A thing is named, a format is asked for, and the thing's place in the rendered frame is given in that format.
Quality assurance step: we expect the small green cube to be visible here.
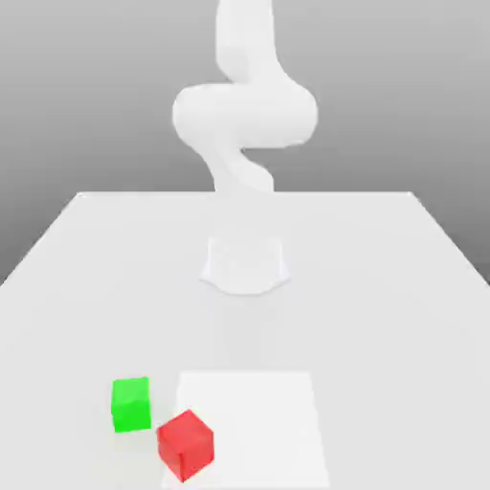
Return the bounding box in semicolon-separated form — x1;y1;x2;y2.
110;376;153;434

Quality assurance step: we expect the small red cube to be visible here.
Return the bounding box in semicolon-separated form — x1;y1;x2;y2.
155;408;215;484

